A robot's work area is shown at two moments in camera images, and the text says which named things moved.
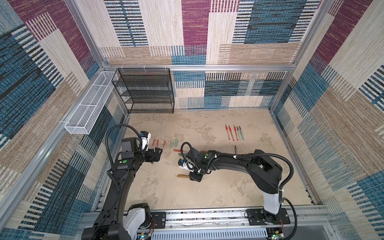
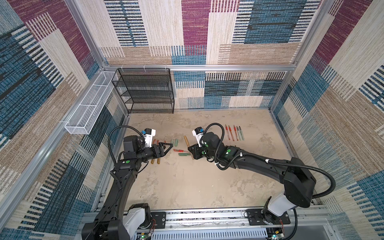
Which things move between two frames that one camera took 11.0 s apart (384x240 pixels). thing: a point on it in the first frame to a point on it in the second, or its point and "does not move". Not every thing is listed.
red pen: [230, 129] does not move
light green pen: [238, 132] does not move
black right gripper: [195, 177] to [195, 148]
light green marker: [241, 133] does not move
